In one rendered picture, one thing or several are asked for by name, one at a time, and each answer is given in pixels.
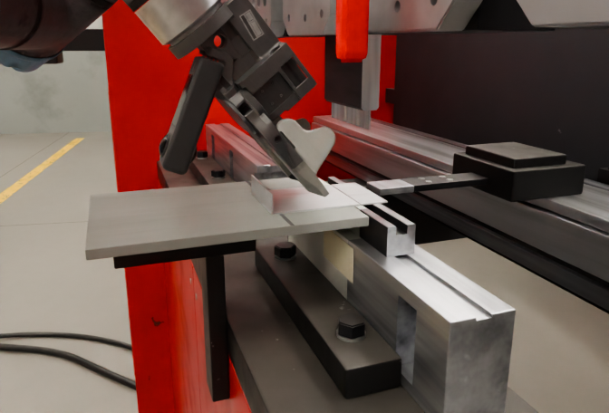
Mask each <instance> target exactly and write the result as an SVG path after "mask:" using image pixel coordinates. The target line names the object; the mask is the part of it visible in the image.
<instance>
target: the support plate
mask: <svg viewBox="0 0 609 413"><path fill-rule="evenodd" d="M259 181H260V182H261V183H262V184H263V185H264V186H265V187H266V188H267V189H268V190H273V189H283V188H293V187H303V185H302V184H301V183H300V182H299V181H297V180H294V179H291V178H275V179H264V180H259ZM284 215H285V216H286V217H287V218H288V219H289V220H290V221H291V222H292V223H293V224H294V226H290V225H289V224H288V223H287V222H286V221H285V220H284V219H283V218H282V217H281V216H280V215H279V214H278V215H271V214H270V213H269V212H268V211H267V209H266V208H265V207H264V206H263V205H262V204H261V203H260V202H259V201H258V200H257V199H256V197H255V196H254V195H253V194H252V191H251V187H250V186H249V185H248V184H247V182H246V181H243V182H232V183H222V184H211V185H201V186H190V187H170V188H159V189H149V190H138V191H127V192H117V193H106V194H96V195H90V205H89V215H88V225H87V235H86V245H85V256H86V260H95V259H102V258H110V257H117V256H125V255H139V254H146V253H154V252H161V251H168V250H176V249H183V248H190V247H199V246H206V245H220V244H227V243H235V242H242V241H249V240H257V239H265V238H272V237H279V236H287V235H301V234H308V233H315V232H323V231H331V230H338V229H345V228H353V227H360V226H368V225H369V217H368V216H367V215H365V214H364V213H363V212H361V211H360V210H358V209H357V208H355V207H353V206H348V207H339V208H330V209H321V210H313V211H304V212H295V213H286V214H284Z"/></svg>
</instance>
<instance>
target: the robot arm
mask: <svg viewBox="0 0 609 413"><path fill-rule="evenodd" d="M117 1H118V0H0V63H1V64H2V65H3V66H5V67H12V68H13V69H14V70H16V71H18V72H32V71H35V70H37V69H38V68H39V67H41V66H42V65H43V64H44V63H46V62H47V61H49V60H52V59H53V58H55V57H57V56H58V55H59V54H60V53H61V52H62V51H63V49H64V48H65V46H66V45H67V44H68V43H70V42H71V41H72V40H73V39H74V38H75V37H77V36H78V35H79V34H80V33H81V32H83V31H84V30H85V29H86V28H87V27H88V26H89V25H91V24H92V23H93V22H94V21H95V20H97V19H98V18H99V17H100V16H101V15H102V14H104V13H105V12H106V11H107V10H108V9H109V8H111V7H112V6H113V5H114V4H115V3H116V2H117ZM123 1H124V2H125V4H126V5H127V6H128V7H129V8H130V9H131V10H132V12H135V11H136V10H137V9H138V8H139V7H140V9H139V10H137V11H136V12H135V14H136V15H137V16H138V17H139V19H140V20H141V21H142V22H143V23H144V24H145V25H146V26H147V27H148V28H149V30H150V31H151V32H152V33H153V34H154V36H155V37H156V38H157V39H158V40H159V41H160V43H161V44H162V45H168V44H170V47H169V50H170V51H171V52H172V53H173V54H174V55H175V57H176V58H177V59H181V58H183V57H184V56H186V55H187V54H189V53H191V52H192V51H193V50H195V49H196V48H197V47H198V49H199V50H200V52H199V53H201V54H203V55H202V56H197V57H195V58H194V61H193V63H192V65H191V68H190V71H189V74H188V78H187V80H186V83H185V86H184V89H183V92H182V94H181V97H180V99H179V104H178V107H177V109H176V112H175V114H174V117H173V120H172V122H171V125H170V128H169V132H168V134H167V135H165V136H164V137H163V139H162V140H161V142H160V144H159V160H160V163H161V165H162V167H163V168H164V169H165V170H167V171H170V172H173V173H176V174H180V175H184V174H186V173H187V171H188V169H189V165H190V164H191V163H192V162H193V160H194V159H195V157H196V156H197V151H198V148H197V144H198V139H199V136H200V134H201V131H202V129H203V126H204V123H205V121H206V118H207V115H208V111H209V109H210V106H211V103H212V101H213V98H214V97H215V98H216V99H217V101H218V102H219V103H220V104H221V106H222V107H223V108H224V109H225V110H226V112H227V113H228V114H229V115H230V116H231V117H232V119H233V120H234V121H235V122H236V123H237V124H238V125H239V126H240V127H241V128H242V129H243V130H245V131H247V132H248V134H249V135H250V136H251V137H252V138H253V139H254V140H255V141H256V143H257V144H258V145H259V146H260V147H261V148H262V149H263V151H264V152H265V153H266V154H267V155H268V156H269V157H270V158H271V159H272V160H273V161H274V162H275V163H276V164H277V166H278V167H280V168H281V169H282V170H283V171H284V172H285V174H286V175H287V176H288V177H289V178H291V179H294V180H297V181H299V182H300V183H301V184H302V185H303V187H304V188H305V189H306V190H307V191H308V192H311V193H314V194H316V195H319V196H322V197H327V196H328V195H329V192H328V191H327V189H326V188H325V186H324V185H323V183H322V182H321V181H320V179H319V178H318V177H317V176H316V174H317V171H318V170H319V168H320V167H321V166H322V164H323V163H324V161H325V159H326V157H327V156H328V154H329V153H330V151H331V150H332V148H333V146H334V144H335V141H336V137H335V134H334V132H333V131H332V130H331V129H330V128H328V127H321V128H318V129H314V130H310V129H311V127H310V123H309V122H308V120H306V119H304V118H301V119H298V120H292V119H282V118H281V117H280V115H281V114H282V113H283V112H284V111H285V110H287V111H289V110H290V109H292V108H293V107H294V106H295V105H296V104H297V103H298V102H299V101H300V100H301V99H302V98H303V97H304V96H305V95H306V94H307V93H308V92H309V91H310V90H311V89H312V88H313V87H315V86H316V85H317V82H316V81H315V80H314V78H313V77H312V75H311V74H310V73H309V71H307V70H306V68H305V67H304V66H303V64H302V63H301V62H300V60H299V59H298V58H297V56H296V55H295V53H294V52H293V51H292V49H291V48H290V47H289V45H288V44H287V43H281V42H280V41H279V40H278V38H277V37H276V35H275V34H274V33H273V31H272V30H271V29H270V28H269V26H268V25H267V24H266V22H265V21H264V19H263V18H262V17H261V15H260V14H259V13H258V11H257V10H256V9H255V8H254V7H253V6H252V4H251V3H250V2H249V0H227V1H225V2H224V3H223V4H222V3H221V2H220V0H149V1H148V0H123ZM147 1H148V2H147ZM145 2H147V3H146V4H145V5H143V4H144V3H145ZM217 35H218V36H219V37H220V39H221V44H220V46H219V47H216V46H215V44H214V39H215V37H216V36H217ZM206 56H207V57H206ZM209 57H210V59H209ZM291 57H293V59H292V58H291ZM213 59H215V60H214V61H213ZM297 64H298V66H299V67H300V68H301V70H302V71H303V72H304V73H303V72H302V71H301V70H300V68H299V67H298V66H297ZM305 75H306V77H307V78H306V77H305Z"/></svg>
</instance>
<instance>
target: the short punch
mask: <svg viewBox="0 0 609 413"><path fill-rule="evenodd" d="M381 42H382V35H381V34H368V53H367V56H366V58H365V59H362V62H341V59H337V57H336V35H326V36H325V67H324V98H325V99H326V100H327V101H329V102H331V103H332V118H334V119H337V120H341V121H344V122H347V123H350V124H352V125H355V126H358V127H361V128H364V129H367V130H370V129H371V110H377V109H378V108H379V94H380V69H381Z"/></svg>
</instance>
